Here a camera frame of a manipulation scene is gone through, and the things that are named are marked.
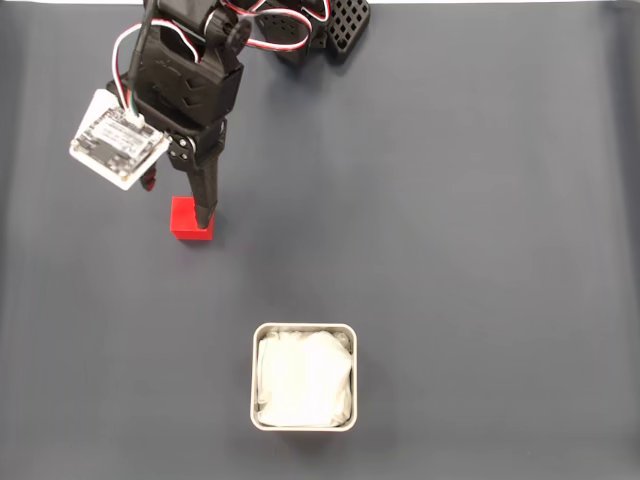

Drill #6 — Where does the red cube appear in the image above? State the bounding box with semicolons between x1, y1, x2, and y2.
169;195;217;243

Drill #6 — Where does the square metal box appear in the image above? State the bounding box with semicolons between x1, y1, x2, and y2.
249;322;359;433

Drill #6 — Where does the white cloth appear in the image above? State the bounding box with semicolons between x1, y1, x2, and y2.
256;328;355;429

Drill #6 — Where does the dark grey mat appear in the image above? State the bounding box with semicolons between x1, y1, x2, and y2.
0;2;640;480

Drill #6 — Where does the white camera circuit board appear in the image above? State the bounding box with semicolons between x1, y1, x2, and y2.
68;88;171;193

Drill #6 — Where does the black camera cable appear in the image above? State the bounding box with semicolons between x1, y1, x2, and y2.
129;0;157;109

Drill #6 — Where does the white red servo cable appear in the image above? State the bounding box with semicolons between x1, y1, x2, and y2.
111;18;202;119
219;0;332;52

